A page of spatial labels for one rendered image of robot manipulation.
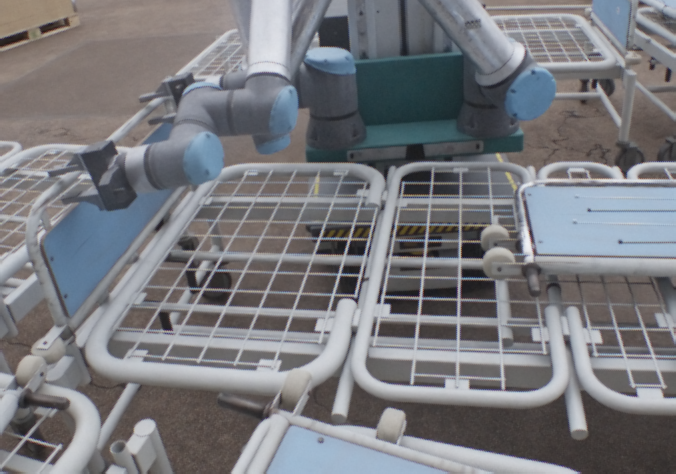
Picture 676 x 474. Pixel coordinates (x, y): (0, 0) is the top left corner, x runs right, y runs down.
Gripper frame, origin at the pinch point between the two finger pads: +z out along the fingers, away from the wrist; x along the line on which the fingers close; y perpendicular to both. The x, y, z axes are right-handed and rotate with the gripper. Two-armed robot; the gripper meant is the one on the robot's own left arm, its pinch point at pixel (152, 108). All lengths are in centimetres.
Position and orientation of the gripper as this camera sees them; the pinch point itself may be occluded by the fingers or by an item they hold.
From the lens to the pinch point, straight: 167.1
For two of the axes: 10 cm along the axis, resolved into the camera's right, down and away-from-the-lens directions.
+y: -1.9, 5.0, -8.5
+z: -9.5, 1.4, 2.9
